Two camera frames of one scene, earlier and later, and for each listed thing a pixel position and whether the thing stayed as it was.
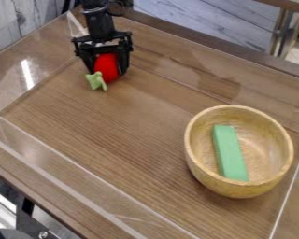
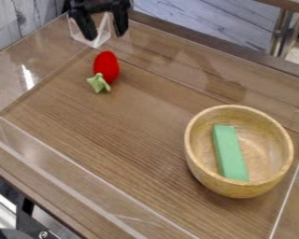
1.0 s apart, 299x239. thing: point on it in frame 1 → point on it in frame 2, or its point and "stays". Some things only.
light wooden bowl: [238, 150] stays
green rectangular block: [228, 152] stays
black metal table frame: [26, 223] stays
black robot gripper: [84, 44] → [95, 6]
